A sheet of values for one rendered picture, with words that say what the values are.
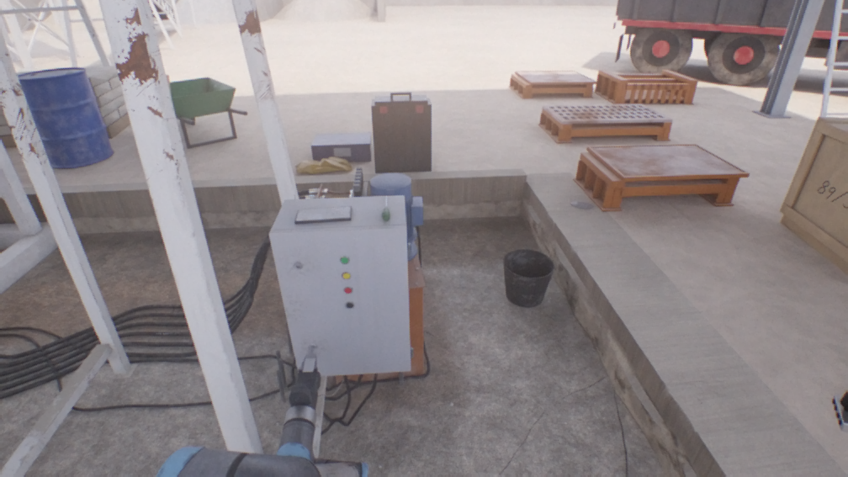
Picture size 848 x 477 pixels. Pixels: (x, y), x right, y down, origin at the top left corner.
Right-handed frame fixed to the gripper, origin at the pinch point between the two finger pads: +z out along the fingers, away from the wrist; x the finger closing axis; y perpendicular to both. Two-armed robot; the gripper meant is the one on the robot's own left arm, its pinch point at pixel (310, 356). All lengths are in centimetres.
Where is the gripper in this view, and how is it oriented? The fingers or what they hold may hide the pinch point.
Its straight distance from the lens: 154.7
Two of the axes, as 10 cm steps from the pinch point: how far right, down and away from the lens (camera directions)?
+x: 10.0, -0.4, 0.6
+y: 0.1, 8.8, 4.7
